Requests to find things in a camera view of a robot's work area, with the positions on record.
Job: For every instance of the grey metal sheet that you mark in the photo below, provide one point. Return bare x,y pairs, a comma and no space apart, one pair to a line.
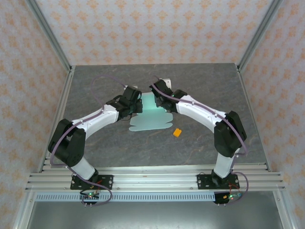
152,214

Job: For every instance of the right circuit board with LEDs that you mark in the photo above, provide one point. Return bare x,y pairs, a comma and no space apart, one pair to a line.
232,196

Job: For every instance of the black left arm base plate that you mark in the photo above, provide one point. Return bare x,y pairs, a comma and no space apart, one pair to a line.
107,182

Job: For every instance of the aluminium frame leg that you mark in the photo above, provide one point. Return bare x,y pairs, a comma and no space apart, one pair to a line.
25,210
283,210

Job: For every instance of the aluminium table rail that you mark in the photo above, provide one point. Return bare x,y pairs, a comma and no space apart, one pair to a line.
64,95
246,95

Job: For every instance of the aluminium left frame post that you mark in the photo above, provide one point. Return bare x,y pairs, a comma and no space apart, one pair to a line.
50,35

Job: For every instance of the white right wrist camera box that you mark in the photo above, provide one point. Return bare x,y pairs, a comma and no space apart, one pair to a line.
168,82

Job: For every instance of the left circuit board with LEDs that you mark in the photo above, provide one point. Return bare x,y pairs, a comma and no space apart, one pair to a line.
90,196

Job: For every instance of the aluminium right frame post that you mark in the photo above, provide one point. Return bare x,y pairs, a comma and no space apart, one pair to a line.
258,35

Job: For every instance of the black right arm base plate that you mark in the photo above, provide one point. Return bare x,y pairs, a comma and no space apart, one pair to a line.
203,182

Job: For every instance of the circuit board with leds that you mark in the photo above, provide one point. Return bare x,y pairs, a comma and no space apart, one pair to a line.
232,196
90,196

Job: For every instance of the small orange block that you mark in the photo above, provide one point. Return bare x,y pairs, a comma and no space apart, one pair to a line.
177,132

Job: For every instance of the light teal paper box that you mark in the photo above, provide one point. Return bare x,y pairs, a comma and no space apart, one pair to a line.
147,119

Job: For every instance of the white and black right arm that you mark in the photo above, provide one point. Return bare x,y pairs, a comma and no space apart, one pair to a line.
200,112

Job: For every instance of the aluminium base rail beam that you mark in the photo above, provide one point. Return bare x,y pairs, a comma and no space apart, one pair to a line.
152,181

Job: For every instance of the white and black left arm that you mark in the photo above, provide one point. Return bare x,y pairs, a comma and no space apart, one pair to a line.
100,117

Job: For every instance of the aluminium frame post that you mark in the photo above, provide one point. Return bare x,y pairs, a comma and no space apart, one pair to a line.
50,35
258,35

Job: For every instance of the aluminium right table rail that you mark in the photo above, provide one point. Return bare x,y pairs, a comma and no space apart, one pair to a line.
246,95

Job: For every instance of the aluminium left table rail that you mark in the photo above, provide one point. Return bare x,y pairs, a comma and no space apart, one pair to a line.
64,95

